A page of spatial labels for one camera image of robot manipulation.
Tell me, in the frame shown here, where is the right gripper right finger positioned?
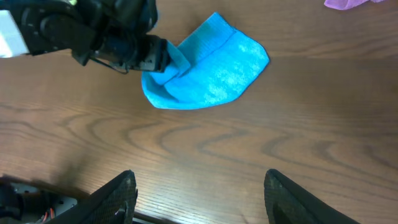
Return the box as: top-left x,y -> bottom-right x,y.
264,169 -> 358,224

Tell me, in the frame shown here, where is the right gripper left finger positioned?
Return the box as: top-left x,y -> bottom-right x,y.
48,170 -> 137,224

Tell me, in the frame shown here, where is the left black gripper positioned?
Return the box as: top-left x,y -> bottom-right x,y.
72,34 -> 170,74

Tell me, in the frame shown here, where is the blue microfiber cloth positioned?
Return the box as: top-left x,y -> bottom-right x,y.
141,12 -> 269,110

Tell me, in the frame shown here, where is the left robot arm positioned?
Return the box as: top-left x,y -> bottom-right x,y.
1,0 -> 170,74

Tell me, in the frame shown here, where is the purple crumpled cloth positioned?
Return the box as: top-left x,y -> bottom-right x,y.
324,0 -> 384,11

